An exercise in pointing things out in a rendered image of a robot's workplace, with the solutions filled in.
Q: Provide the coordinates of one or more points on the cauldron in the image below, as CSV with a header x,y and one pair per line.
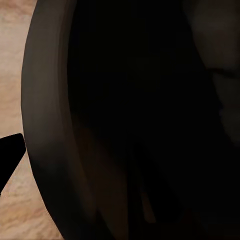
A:
x,y
166,71

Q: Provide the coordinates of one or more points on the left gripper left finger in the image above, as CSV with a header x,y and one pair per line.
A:
x,y
12,150

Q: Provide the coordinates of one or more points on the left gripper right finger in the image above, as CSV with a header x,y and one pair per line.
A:
x,y
174,219

